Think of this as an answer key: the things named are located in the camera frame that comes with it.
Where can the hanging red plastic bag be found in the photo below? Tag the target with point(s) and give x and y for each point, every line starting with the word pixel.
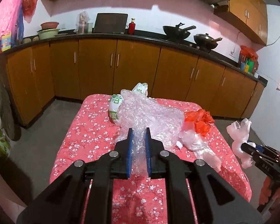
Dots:
pixel 28 7

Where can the white green shopping bag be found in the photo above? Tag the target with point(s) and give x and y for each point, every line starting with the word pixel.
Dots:
pixel 116 100

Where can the green basin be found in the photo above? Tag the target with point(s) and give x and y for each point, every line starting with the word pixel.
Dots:
pixel 47 33

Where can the black wok with lid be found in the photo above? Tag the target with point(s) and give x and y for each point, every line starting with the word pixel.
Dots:
pixel 206 41

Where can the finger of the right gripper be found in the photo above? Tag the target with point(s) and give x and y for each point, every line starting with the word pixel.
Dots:
pixel 252 151
pixel 264 149

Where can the black countertop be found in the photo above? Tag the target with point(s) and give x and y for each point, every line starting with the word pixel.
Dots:
pixel 145 37

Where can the lower wooden cabinets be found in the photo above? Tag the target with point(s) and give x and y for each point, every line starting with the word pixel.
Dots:
pixel 75 69

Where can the red basin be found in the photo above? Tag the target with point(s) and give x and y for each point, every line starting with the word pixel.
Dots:
pixel 49 25

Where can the green yellow containers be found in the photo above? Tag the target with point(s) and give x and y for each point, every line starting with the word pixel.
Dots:
pixel 247 65

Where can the pink hanging cloth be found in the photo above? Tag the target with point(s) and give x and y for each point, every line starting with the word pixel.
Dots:
pixel 11 20

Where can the clear jar in bag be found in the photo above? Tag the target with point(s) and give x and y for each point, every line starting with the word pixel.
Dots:
pixel 83 25

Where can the pink plastic bag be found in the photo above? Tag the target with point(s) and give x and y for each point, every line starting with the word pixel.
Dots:
pixel 239 132

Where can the clear bubble wrap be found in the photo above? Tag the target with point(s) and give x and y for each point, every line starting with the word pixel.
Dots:
pixel 139 112

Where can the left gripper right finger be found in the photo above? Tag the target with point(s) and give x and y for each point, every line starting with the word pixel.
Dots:
pixel 195 192

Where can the upper wooden cabinets right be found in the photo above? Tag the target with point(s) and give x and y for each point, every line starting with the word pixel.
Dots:
pixel 248 16

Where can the red bottle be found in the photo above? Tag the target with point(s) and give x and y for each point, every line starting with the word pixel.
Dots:
pixel 131 27

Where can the red plastic bag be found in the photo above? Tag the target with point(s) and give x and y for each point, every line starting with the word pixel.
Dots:
pixel 201 119
pixel 28 7

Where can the red bag on counter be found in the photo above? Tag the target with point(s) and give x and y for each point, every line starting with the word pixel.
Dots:
pixel 247 52

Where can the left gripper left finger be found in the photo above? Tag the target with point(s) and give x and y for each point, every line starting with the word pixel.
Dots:
pixel 83 193

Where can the clear plastic bag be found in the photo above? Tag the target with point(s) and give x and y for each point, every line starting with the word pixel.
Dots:
pixel 196 143

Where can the black wok left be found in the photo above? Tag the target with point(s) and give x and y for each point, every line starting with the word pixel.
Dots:
pixel 176 33

